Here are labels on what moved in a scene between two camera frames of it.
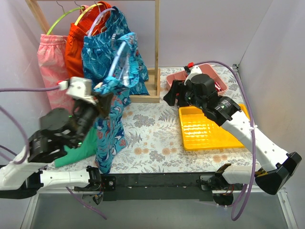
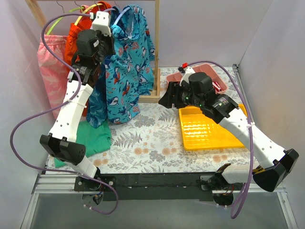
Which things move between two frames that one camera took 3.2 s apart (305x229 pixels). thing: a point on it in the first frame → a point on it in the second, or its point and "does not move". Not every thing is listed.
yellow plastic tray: [199, 132] does not move
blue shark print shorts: [114, 91] → [129, 71]
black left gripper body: [100, 102] → [107, 47]
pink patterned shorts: [51, 53] does not move
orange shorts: [93, 22] does not move
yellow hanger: [76, 21] does not move
